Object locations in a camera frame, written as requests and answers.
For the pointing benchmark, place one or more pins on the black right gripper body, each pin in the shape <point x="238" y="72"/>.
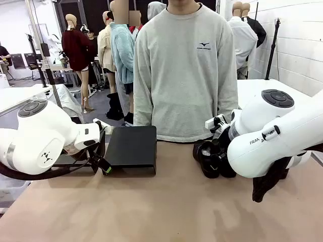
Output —
<point x="222" y="140"/>

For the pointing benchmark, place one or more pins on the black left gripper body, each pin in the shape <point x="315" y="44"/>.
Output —
<point x="102" y="141"/>

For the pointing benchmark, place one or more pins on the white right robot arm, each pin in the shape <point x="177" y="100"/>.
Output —
<point x="265" y="151"/>

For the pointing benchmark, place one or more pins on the person's left forearm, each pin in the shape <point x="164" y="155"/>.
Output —
<point x="227" y="100"/>

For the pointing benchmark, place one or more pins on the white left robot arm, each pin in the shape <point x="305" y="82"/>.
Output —
<point x="38" y="136"/>

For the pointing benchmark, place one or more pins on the person's right forearm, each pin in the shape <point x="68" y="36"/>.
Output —
<point x="143" y="106"/>

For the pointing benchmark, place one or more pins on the black shoe stand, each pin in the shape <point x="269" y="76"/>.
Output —
<point x="75" y="165"/>
<point x="131" y="146"/>

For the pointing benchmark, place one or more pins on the black light stand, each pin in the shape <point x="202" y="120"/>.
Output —
<point x="38" y="63"/>

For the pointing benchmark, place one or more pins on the white plastic cover sheet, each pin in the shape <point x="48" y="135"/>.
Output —
<point x="68" y="98"/>

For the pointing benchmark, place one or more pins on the person in grey sweatshirt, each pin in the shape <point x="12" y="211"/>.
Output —
<point x="184" y="75"/>

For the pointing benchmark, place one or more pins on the mannequin in beige jacket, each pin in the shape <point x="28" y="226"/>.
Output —
<point x="104" y="50"/>

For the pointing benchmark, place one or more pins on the mannequin in light blue fleece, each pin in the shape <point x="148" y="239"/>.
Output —
<point x="122" y="50"/>

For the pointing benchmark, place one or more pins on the mannequin in dark red sweater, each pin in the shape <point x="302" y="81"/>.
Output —
<point x="75" y="50"/>

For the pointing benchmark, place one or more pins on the white table with leg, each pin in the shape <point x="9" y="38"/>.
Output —
<point x="17" y="95"/>

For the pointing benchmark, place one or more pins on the black tripod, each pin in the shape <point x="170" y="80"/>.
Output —
<point x="272" y="50"/>

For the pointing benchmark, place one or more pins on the mannequin in white shirt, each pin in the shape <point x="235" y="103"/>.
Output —
<point x="242" y="37"/>

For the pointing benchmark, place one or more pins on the mannequin in black garment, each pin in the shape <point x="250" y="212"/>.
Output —
<point x="257" y="30"/>

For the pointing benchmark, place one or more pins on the mannequin in red jacket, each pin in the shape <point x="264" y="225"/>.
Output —
<point x="133" y="30"/>

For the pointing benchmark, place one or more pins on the silver metal pole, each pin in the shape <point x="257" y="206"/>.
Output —
<point x="40" y="37"/>

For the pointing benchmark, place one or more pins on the seated person in black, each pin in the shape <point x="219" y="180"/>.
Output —
<point x="4" y="54"/>

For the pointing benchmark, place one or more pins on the mannequin in grey hoodie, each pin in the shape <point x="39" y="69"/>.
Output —
<point x="155" y="10"/>

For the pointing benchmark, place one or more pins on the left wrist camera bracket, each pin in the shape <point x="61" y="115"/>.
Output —
<point x="106" y="128"/>

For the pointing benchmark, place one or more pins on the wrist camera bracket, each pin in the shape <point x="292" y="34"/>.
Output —
<point x="106" y="128"/>
<point x="213" y="122"/>

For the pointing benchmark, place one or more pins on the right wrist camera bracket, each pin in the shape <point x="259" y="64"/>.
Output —
<point x="213" y="122"/>

